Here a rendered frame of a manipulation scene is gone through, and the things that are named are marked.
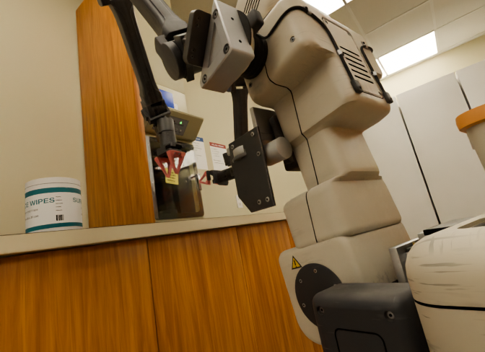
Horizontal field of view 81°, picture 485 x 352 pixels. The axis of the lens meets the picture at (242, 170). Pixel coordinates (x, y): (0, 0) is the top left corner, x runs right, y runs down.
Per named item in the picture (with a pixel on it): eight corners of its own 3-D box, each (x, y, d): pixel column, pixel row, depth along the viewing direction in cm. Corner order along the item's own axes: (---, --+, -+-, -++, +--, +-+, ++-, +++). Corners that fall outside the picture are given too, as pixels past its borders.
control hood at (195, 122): (141, 131, 134) (139, 112, 136) (193, 142, 159) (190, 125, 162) (156, 122, 127) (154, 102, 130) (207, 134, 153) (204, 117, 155)
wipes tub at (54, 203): (17, 242, 76) (17, 187, 79) (71, 237, 86) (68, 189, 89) (36, 234, 68) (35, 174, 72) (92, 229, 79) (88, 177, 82)
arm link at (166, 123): (156, 115, 98) (173, 114, 100) (156, 123, 104) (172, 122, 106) (159, 133, 96) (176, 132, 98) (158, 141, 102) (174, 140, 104)
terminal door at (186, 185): (154, 220, 124) (143, 135, 134) (203, 216, 149) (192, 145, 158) (154, 220, 124) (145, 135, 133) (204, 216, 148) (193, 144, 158)
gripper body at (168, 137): (167, 159, 103) (165, 140, 105) (186, 149, 98) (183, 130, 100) (152, 156, 98) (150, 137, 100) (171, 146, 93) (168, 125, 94)
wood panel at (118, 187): (89, 247, 139) (75, 11, 172) (96, 246, 141) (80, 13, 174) (149, 230, 111) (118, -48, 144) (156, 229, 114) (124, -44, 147)
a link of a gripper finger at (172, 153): (175, 178, 100) (172, 154, 102) (189, 172, 96) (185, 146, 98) (159, 177, 95) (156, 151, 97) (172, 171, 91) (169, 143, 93)
